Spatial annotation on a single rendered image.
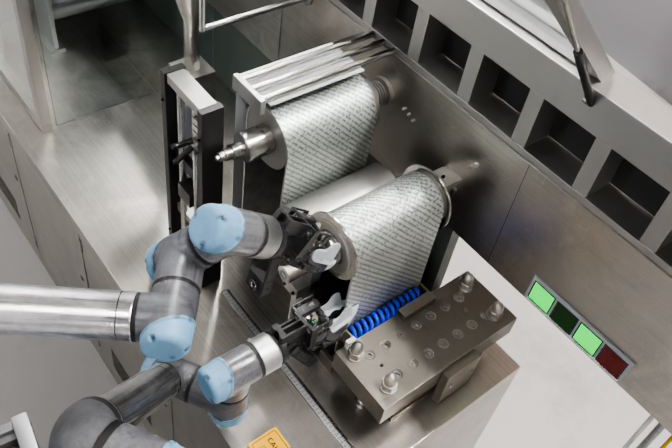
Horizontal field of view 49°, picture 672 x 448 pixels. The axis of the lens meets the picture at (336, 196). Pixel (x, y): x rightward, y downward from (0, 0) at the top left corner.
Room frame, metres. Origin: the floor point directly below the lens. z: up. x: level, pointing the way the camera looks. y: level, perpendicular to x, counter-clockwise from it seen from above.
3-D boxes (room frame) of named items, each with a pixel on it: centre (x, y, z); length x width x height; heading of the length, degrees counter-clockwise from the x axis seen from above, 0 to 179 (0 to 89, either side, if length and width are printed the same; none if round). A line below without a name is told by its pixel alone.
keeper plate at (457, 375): (0.88, -0.33, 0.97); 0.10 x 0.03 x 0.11; 136
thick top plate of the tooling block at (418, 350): (0.94, -0.25, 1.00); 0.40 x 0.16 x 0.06; 136
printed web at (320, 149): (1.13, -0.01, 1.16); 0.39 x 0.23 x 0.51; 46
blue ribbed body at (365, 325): (0.98, -0.16, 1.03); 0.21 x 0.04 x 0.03; 136
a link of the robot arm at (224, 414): (0.72, 0.15, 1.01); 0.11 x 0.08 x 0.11; 77
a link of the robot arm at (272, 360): (0.77, 0.08, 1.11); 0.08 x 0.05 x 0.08; 45
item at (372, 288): (0.99, -0.14, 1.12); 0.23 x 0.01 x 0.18; 136
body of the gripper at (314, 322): (0.83, 0.02, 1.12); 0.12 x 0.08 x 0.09; 135
